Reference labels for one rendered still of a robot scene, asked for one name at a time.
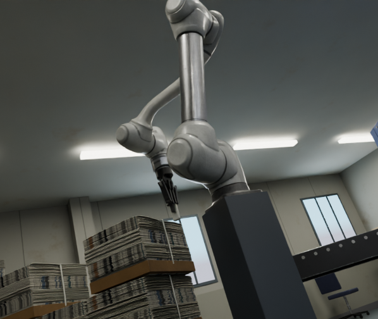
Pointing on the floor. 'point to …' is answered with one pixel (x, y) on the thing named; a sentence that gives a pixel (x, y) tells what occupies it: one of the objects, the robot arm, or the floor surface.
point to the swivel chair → (330, 281)
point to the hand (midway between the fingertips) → (175, 212)
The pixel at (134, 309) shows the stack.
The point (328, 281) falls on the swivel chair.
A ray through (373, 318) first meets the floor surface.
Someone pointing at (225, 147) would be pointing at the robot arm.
